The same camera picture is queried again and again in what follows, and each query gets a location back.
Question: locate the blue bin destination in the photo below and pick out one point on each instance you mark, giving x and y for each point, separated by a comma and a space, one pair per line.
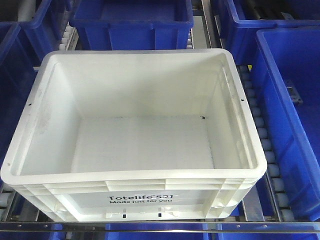
286, 78
17, 76

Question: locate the blue bin left destination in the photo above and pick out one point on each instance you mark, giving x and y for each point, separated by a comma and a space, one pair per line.
17, 76

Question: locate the blue bin right destination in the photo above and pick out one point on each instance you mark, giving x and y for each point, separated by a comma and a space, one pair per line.
286, 78

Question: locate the white plastic Totelife tote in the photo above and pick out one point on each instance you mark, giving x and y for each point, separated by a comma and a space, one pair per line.
135, 135

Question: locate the blue bin back left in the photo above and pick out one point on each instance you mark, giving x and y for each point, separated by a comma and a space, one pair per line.
44, 32

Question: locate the destination right roller track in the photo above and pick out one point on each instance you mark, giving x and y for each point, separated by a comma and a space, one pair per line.
267, 201

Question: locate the blue bin below destination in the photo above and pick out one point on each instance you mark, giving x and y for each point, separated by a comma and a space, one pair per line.
155, 235

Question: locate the blue bin back right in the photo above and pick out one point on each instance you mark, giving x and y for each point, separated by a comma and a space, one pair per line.
241, 19

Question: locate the destination shelf front rail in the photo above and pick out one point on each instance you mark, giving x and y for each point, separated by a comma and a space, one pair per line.
212, 227

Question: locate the blue bin back centre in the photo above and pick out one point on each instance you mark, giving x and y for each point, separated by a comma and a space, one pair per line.
104, 25

